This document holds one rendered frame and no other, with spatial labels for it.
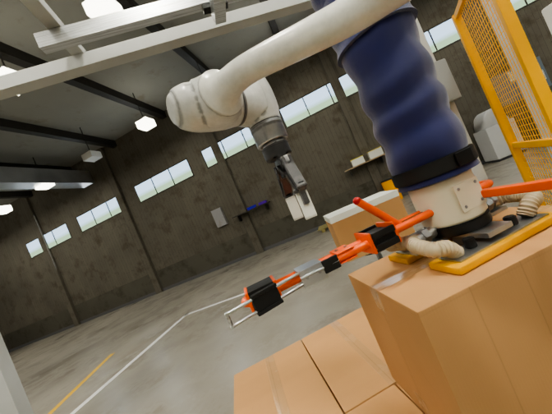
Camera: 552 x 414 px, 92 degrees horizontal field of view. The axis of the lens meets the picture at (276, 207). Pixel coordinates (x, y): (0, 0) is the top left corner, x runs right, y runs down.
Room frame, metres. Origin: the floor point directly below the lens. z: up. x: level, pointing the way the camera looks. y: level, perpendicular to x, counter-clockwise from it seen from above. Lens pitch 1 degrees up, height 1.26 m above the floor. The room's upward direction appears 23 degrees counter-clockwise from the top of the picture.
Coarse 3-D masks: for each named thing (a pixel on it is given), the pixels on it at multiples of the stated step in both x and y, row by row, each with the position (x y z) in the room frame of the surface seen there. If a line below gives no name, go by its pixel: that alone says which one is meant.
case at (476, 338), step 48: (528, 240) 0.65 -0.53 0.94; (384, 288) 0.72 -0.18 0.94; (432, 288) 0.62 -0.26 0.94; (480, 288) 0.57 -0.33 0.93; (528, 288) 0.58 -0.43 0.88; (384, 336) 0.84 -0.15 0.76; (432, 336) 0.56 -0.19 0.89; (480, 336) 0.57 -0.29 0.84; (528, 336) 0.58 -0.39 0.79; (432, 384) 0.64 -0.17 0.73; (480, 384) 0.56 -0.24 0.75; (528, 384) 0.57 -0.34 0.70
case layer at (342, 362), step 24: (360, 312) 1.49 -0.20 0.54; (312, 336) 1.46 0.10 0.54; (336, 336) 1.36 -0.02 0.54; (360, 336) 1.27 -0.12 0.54; (264, 360) 1.43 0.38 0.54; (288, 360) 1.33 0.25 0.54; (312, 360) 1.30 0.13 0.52; (336, 360) 1.18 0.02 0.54; (360, 360) 1.11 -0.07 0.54; (384, 360) 1.05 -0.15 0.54; (240, 384) 1.30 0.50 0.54; (264, 384) 1.22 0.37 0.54; (288, 384) 1.15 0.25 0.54; (312, 384) 1.09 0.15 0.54; (336, 384) 1.03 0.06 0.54; (360, 384) 0.98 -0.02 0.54; (384, 384) 0.94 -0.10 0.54; (240, 408) 1.13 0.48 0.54; (264, 408) 1.07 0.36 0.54; (288, 408) 1.02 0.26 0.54; (312, 408) 0.97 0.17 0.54; (336, 408) 0.92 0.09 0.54; (360, 408) 0.88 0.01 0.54; (384, 408) 0.85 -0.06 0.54; (408, 408) 0.81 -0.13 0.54
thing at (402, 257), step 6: (450, 240) 0.83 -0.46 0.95; (396, 252) 0.89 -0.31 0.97; (402, 252) 0.85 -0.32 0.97; (408, 252) 0.83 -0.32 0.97; (390, 258) 0.89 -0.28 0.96; (396, 258) 0.85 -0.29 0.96; (402, 258) 0.82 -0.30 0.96; (408, 258) 0.81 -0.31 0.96; (414, 258) 0.81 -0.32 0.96; (420, 258) 0.81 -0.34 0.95
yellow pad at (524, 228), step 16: (528, 224) 0.67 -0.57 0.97; (544, 224) 0.66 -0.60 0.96; (464, 240) 0.68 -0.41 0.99; (480, 240) 0.70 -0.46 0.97; (496, 240) 0.66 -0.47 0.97; (512, 240) 0.65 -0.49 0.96; (464, 256) 0.65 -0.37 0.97; (480, 256) 0.63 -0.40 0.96; (448, 272) 0.65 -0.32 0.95; (464, 272) 0.62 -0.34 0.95
